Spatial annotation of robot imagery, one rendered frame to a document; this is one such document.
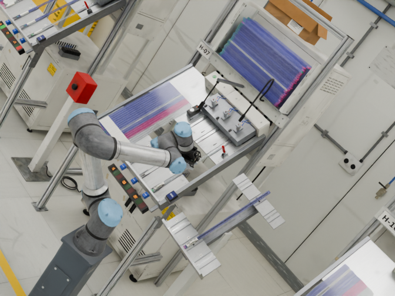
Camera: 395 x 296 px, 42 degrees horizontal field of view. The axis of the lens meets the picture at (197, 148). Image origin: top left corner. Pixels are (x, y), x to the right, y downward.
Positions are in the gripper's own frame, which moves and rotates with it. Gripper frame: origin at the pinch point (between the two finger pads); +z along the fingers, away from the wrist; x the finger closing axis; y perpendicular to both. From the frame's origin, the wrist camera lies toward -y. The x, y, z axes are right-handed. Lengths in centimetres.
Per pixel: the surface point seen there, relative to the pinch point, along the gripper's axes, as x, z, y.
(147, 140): 9.0, 13.7, -34.8
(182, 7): 208, 127, -162
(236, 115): 45.8, 11.2, 0.8
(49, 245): -61, 54, -64
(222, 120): 39.3, 10.6, -4.1
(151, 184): -13.1, 13.4, -15.9
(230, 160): 21.8, 15.9, 11.2
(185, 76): 59, 16, -43
